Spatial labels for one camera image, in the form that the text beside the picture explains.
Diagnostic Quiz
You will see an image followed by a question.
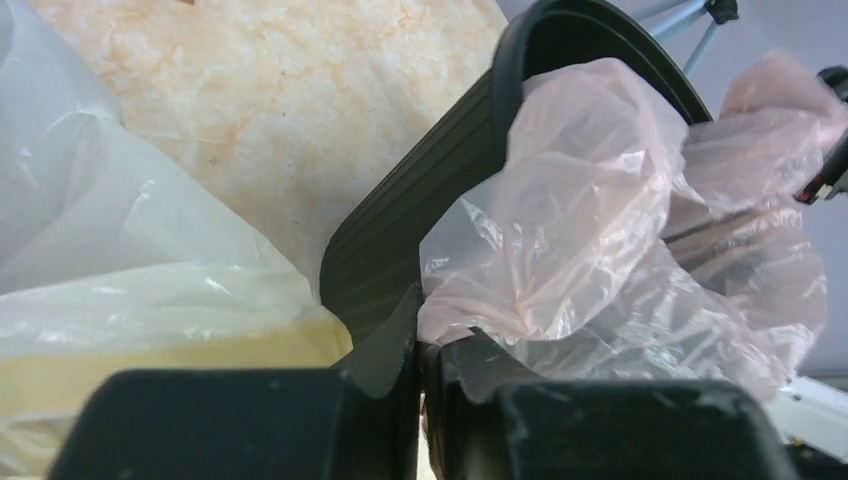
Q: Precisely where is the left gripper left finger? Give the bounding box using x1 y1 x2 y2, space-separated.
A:
48 284 422 479

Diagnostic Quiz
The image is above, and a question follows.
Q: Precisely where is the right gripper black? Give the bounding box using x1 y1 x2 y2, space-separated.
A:
795 65 847 205

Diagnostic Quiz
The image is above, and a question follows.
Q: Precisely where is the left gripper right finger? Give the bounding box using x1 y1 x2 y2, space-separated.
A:
423 332 798 479

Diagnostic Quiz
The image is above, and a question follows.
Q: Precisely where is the black plastic trash bin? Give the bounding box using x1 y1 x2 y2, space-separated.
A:
319 0 710 343

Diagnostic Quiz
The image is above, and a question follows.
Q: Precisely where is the pink plastic trash bag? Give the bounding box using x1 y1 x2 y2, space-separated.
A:
417 52 847 401

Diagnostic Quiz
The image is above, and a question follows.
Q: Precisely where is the clear yellow-rimmed trash bag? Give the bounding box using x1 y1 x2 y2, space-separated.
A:
1 1 352 479

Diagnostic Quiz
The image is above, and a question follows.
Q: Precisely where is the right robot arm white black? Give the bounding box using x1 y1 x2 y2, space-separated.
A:
767 136 847 464

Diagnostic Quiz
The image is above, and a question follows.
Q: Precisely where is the light blue tripod stand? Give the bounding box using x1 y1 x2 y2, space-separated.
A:
633 0 739 76

